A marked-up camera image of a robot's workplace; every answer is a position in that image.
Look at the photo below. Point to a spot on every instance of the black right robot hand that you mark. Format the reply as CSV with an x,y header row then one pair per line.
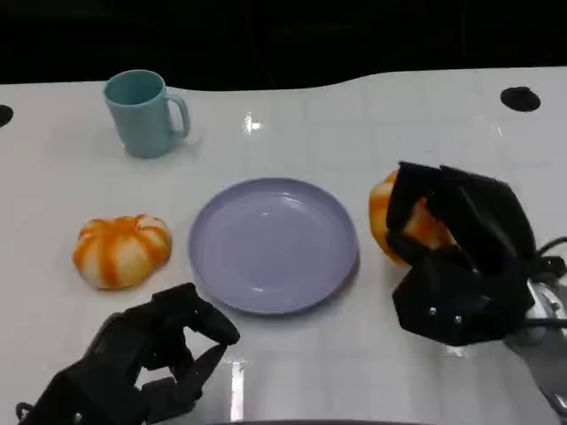
x,y
483,221

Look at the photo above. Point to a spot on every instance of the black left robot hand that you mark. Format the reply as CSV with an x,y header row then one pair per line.
x,y
124,350

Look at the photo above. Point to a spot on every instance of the small orange white bread roll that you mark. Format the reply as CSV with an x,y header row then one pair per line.
x,y
378,212

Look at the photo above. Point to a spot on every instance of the large orange white bread roll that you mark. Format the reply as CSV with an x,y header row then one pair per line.
x,y
117,252

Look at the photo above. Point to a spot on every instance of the black round table grommet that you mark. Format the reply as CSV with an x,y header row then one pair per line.
x,y
520,99
4,116

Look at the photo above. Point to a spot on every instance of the lilac plate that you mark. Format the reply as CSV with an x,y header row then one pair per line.
x,y
272,248

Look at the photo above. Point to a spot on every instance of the pale green mug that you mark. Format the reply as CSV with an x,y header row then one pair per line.
x,y
139,128

